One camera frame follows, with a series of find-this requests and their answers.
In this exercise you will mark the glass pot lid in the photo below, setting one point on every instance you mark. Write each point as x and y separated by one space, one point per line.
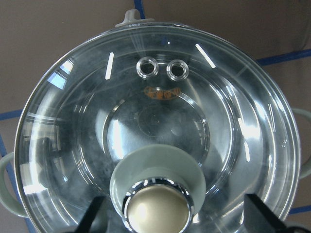
142 86

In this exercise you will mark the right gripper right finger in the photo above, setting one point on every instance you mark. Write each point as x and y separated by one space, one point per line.
258 218

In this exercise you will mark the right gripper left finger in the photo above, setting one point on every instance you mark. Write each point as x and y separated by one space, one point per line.
85 224

